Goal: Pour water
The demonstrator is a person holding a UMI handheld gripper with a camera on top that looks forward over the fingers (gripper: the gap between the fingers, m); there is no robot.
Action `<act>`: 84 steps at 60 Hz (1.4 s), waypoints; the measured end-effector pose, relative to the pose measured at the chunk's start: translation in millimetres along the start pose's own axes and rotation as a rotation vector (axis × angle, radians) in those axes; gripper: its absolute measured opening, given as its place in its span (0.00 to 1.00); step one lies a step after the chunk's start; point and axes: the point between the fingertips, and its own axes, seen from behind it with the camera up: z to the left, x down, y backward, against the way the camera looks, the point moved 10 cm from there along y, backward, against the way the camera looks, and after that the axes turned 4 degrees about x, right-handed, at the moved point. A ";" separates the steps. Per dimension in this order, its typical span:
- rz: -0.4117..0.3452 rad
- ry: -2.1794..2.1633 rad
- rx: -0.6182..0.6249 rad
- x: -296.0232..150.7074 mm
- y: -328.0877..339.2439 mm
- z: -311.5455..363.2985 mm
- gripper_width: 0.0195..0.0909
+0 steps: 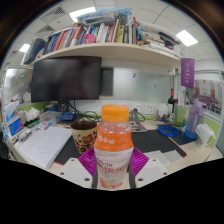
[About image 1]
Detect white paper napkin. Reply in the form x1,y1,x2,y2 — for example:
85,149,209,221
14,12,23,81
194,123,216,148

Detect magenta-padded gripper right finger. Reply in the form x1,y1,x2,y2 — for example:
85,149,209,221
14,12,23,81
128,147,169,189

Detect white written paper pad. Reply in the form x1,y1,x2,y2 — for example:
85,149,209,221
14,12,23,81
18,125,73,170

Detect small blue box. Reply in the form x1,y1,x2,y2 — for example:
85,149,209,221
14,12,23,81
60,111,77,122

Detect black computer monitor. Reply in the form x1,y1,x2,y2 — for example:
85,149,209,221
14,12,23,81
30,55,103,113

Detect beige floral paper cup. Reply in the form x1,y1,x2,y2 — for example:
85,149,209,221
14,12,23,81
69,119,99,155

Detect clear plastic container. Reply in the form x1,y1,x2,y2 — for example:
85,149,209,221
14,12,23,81
39,110,63,126

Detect ceiling lights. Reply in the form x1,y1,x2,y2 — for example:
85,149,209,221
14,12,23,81
18,6,199,54

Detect white paper slip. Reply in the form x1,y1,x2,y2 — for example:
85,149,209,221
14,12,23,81
143,149,171,167
163,149,184,163

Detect black cables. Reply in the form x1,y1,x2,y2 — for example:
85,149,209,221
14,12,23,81
68,102,102,123

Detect white tissue pack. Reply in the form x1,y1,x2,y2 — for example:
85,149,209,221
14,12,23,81
23,107,41,123

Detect dark wine bottle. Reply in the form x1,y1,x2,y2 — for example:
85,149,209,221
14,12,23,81
167,88,177,114

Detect grey metal laptop stand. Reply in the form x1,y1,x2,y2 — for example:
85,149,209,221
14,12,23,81
128,108,148,133

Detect blue tissue box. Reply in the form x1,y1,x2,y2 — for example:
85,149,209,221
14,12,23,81
2,100,24,137

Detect black desk mat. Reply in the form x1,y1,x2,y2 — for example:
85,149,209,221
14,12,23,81
54,129,188,166

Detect white jar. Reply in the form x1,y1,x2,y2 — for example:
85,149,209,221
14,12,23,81
157,104,170,118

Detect dark rectangular board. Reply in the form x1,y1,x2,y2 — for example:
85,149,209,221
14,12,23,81
100,67,114,97

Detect purple hanging banner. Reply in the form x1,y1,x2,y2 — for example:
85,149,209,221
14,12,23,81
180,58,196,89

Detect group photo poster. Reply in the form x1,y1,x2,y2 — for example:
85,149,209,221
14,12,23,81
194,79,223,116

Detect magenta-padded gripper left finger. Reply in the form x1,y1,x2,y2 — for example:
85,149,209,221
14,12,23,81
59,147,99,190

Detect white wall socket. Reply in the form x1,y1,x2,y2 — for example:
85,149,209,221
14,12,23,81
132,103,143,113
145,103,155,114

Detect purple water bottle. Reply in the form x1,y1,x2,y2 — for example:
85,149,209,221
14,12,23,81
184,98,205,140

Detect orange-capped drink bottle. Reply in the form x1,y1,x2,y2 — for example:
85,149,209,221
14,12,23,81
93,104,135,191

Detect coiled blue cable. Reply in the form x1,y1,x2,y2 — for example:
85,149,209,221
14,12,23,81
156,124,180,138

